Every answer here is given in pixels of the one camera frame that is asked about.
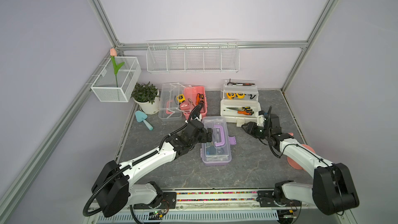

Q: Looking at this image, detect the purple toolbox with clear lid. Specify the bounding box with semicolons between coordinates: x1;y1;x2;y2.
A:
201;116;236;166

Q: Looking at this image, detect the white toolbox with clear lid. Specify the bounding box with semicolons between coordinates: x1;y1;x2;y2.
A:
220;79;261;127

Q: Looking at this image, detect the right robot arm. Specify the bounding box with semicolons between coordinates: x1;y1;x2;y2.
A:
241;113;360;215

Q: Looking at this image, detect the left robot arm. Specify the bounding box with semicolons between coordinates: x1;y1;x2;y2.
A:
83;102;212;217

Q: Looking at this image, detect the pink tape measure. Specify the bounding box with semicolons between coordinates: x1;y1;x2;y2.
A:
179;102;191;111

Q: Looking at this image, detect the yellow black small screwdriver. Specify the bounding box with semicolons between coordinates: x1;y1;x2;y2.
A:
227;107;253;112

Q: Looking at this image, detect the pink toolbox with clear lid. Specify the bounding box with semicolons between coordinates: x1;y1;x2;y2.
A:
159;83;207;121

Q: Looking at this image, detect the yellow tape measure pair right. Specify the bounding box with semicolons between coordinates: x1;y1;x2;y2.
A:
236;93;246;99

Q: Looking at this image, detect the yellow tape measure pair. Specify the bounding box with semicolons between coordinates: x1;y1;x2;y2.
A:
236;93;246;99
226;92;236;100

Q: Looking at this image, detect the yellow tape measure pair left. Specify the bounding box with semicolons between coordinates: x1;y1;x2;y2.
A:
226;92;236;100

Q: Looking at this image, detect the white plastic flower pot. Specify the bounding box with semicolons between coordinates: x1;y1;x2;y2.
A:
134;97;160;115

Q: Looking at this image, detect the teal garden trowel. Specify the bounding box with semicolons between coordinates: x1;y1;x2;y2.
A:
135;111;153;131

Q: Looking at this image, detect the red black tool in lid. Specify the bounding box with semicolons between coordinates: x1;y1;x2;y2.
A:
227;82;256;87

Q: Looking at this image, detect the green potted plant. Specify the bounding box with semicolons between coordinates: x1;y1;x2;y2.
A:
131;82;159;104

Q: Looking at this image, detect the artificial pink tulip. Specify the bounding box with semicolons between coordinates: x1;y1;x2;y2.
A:
110;48;124;87

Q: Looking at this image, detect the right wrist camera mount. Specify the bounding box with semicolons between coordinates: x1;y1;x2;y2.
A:
257;111;267;127

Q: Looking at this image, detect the orange handled screwdriver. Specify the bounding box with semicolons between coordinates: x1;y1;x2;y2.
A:
237;110;254;116

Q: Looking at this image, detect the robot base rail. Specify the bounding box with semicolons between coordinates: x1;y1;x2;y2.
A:
84;189;355;224

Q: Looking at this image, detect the white wire wall shelf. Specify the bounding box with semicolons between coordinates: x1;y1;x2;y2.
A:
146;39;240;73

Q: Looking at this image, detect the white wire side basket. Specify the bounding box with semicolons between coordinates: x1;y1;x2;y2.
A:
91;57;142;103

